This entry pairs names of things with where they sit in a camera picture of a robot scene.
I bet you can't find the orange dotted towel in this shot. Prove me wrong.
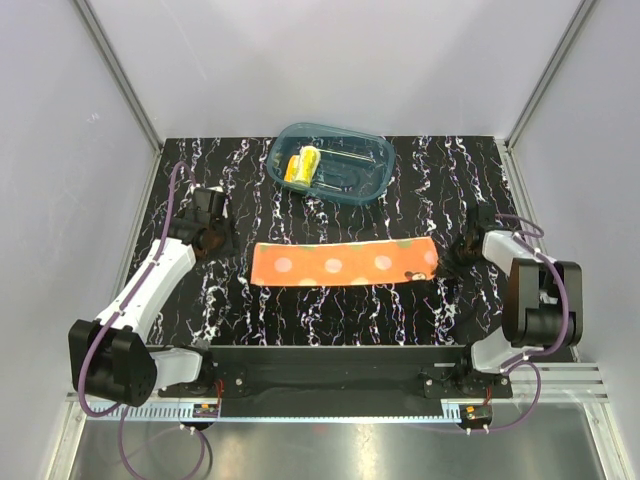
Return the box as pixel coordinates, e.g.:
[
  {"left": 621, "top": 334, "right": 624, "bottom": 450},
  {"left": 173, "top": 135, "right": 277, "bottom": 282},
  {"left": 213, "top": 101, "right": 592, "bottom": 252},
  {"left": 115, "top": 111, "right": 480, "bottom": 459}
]
[{"left": 250, "top": 237, "right": 439, "bottom": 287}]

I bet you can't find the yellow patterned towel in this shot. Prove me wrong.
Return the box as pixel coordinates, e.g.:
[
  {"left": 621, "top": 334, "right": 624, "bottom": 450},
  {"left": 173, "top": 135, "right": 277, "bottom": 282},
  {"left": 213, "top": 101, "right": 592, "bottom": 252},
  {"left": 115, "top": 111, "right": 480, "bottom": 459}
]
[{"left": 284, "top": 146, "right": 321, "bottom": 187}]

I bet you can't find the teal plastic basin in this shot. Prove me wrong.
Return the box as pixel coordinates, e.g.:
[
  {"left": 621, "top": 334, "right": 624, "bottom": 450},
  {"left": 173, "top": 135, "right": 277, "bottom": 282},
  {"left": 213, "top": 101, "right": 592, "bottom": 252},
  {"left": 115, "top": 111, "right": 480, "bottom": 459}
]
[{"left": 266, "top": 122, "right": 396, "bottom": 206}]

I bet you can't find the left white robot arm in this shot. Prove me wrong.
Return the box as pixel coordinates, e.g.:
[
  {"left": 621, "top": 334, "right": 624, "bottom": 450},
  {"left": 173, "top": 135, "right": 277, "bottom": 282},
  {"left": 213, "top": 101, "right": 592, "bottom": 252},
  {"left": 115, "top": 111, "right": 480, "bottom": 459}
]
[{"left": 68, "top": 187, "right": 237, "bottom": 407}]

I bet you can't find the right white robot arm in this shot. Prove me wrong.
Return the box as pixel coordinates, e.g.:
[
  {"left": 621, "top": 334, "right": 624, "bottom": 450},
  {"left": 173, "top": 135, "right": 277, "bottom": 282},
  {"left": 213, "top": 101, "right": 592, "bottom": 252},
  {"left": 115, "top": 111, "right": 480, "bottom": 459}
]
[{"left": 432, "top": 204, "right": 583, "bottom": 397}]

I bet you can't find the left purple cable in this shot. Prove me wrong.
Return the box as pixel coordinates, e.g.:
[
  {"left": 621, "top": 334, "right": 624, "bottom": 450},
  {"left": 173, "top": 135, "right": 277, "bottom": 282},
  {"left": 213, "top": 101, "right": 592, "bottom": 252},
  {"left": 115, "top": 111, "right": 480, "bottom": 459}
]
[{"left": 74, "top": 160, "right": 214, "bottom": 476}]

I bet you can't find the purple cable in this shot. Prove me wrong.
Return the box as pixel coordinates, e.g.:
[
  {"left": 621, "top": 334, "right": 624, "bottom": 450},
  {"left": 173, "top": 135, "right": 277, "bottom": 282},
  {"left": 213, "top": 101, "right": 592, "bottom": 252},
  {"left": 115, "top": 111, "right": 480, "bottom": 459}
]
[
  {"left": 74, "top": 160, "right": 214, "bottom": 476},
  {"left": 494, "top": 213, "right": 576, "bottom": 434}
]

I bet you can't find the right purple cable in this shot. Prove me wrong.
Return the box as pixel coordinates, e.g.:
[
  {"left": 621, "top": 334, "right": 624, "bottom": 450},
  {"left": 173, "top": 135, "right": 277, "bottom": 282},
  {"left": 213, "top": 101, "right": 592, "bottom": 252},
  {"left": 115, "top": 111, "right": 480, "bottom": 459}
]
[{"left": 494, "top": 213, "right": 576, "bottom": 434}]

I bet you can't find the aluminium front rail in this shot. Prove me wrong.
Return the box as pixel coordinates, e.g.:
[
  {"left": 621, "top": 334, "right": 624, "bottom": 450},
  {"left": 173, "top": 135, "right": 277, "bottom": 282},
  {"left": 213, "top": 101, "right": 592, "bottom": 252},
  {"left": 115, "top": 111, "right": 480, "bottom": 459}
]
[{"left": 79, "top": 363, "right": 608, "bottom": 430}]

